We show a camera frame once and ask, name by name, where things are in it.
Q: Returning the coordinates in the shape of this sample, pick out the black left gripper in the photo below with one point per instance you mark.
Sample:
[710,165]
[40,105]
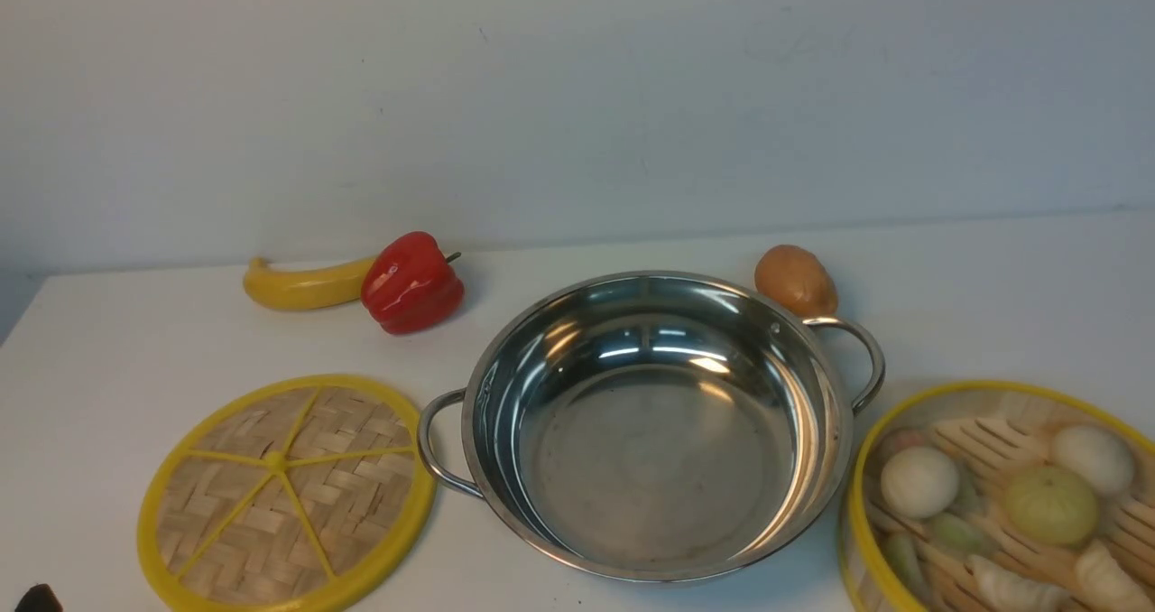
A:
[39,598]

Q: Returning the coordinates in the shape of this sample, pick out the yellow woven bamboo steamer lid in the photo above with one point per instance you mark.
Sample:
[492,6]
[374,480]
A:
[305,495]

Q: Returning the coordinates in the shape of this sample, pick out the yellow-rimmed bamboo steamer basket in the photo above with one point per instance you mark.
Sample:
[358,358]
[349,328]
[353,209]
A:
[991,430]

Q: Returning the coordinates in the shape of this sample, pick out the stainless steel pot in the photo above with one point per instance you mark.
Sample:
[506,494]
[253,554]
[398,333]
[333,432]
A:
[656,427]

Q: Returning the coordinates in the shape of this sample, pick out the yellow banana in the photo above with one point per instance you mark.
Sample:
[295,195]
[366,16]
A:
[305,290]

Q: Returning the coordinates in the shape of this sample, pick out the red bell pepper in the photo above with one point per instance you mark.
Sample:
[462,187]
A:
[412,285]

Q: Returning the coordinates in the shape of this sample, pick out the brown potato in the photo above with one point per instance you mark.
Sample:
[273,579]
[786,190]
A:
[797,280]

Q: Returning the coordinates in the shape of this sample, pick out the green dumpling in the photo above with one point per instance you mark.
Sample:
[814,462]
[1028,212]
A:
[956,536]
[900,552]

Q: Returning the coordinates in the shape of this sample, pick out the pink bun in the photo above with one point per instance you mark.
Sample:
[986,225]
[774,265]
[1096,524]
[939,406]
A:
[898,440]

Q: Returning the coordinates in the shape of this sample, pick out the white dumpling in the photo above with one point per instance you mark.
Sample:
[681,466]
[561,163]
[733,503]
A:
[1004,590]
[1104,583]

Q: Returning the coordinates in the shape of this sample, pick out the green round bun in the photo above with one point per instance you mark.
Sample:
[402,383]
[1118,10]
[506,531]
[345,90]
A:
[1052,505]

